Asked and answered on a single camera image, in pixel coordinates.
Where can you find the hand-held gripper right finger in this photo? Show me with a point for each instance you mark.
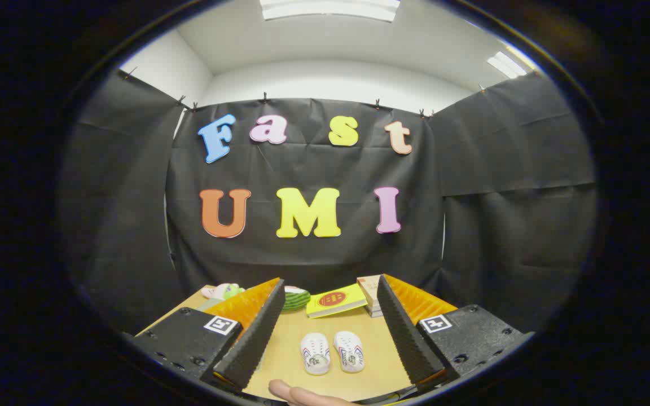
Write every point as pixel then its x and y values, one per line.
pixel 407 332

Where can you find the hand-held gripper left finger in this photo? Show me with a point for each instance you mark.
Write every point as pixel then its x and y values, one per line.
pixel 254 338

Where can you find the white shoe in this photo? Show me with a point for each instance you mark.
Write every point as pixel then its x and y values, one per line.
pixel 315 354
pixel 349 351

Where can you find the dark blue cover book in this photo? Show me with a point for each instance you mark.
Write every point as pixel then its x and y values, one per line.
pixel 377 313

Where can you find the white cover book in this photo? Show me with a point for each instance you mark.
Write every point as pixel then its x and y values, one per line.
pixel 373 304

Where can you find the watermelon slice plush toy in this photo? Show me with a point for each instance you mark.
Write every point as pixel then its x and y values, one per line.
pixel 297 300

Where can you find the pink and green plush toy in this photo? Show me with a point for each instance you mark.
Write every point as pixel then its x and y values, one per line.
pixel 220 291

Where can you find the beige cover book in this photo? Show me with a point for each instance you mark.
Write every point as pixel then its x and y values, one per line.
pixel 367 285

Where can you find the yellow book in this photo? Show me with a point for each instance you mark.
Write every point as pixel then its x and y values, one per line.
pixel 336 301

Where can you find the small ceiling light panel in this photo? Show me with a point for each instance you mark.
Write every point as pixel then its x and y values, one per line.
pixel 506 65

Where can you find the large ceiling light panel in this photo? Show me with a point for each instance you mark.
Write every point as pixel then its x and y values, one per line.
pixel 330 8

